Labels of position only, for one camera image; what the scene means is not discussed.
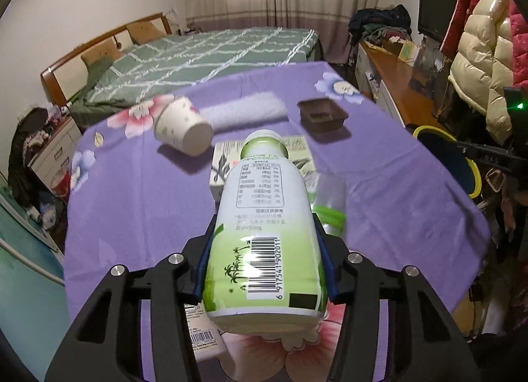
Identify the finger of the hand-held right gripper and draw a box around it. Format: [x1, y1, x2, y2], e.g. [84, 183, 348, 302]
[456, 140, 528, 178]

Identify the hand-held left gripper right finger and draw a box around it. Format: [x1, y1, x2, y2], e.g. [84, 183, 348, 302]
[311, 213, 473, 382]

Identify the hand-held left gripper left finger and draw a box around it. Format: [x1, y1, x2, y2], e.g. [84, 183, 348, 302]
[43, 213, 219, 382]

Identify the yellow rimmed dark bin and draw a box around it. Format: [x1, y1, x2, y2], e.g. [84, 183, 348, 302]
[412, 125, 482, 200]

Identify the white pill bottle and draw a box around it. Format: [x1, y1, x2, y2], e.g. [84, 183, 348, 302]
[183, 303, 227, 362]

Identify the clear green plastic bottle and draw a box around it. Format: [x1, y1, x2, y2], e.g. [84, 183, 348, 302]
[307, 174, 349, 238]

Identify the white and green drink bottle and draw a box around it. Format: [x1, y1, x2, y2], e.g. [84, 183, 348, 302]
[204, 130, 331, 333]

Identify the green printed drink carton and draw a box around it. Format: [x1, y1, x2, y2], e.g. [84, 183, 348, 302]
[210, 136, 316, 201]

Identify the dotted paper cup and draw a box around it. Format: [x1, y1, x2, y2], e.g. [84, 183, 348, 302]
[154, 95, 214, 157]

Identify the brown plastic tray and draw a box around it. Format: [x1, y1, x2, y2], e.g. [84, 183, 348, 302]
[298, 98, 348, 135]

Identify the white paper towel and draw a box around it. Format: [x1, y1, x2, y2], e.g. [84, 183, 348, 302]
[200, 91, 288, 132]

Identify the cream down jacket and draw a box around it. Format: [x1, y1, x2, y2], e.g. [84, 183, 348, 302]
[449, 0, 528, 135]

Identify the purple floral cloth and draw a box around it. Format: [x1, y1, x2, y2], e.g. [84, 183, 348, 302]
[62, 61, 491, 382]

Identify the wooden sideboard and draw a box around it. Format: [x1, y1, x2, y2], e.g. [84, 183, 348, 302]
[355, 42, 454, 135]

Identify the black television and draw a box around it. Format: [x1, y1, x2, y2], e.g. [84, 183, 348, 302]
[417, 0, 465, 40]

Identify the mixed clothes heap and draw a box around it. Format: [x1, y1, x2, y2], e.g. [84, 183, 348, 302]
[348, 5, 413, 47]

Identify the red bucket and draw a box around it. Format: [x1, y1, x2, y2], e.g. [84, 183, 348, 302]
[51, 170, 73, 201]

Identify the plastic bags heap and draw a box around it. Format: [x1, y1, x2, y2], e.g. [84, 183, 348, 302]
[27, 190, 67, 234]

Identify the sliding wardrobe door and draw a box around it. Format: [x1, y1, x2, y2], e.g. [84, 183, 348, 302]
[0, 172, 67, 366]

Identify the white bedside cabinet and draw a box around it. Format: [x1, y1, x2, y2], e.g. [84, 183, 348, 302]
[28, 118, 83, 197]

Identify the dark clothes pile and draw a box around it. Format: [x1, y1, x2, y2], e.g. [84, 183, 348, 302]
[7, 107, 62, 209]

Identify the green checked blanket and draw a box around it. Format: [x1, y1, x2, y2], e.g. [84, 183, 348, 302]
[70, 27, 321, 119]

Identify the brown pillow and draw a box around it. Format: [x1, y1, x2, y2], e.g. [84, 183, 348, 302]
[126, 18, 168, 47]
[80, 46, 114, 71]

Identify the wooden bed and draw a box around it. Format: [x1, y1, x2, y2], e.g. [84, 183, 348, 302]
[40, 13, 322, 127]

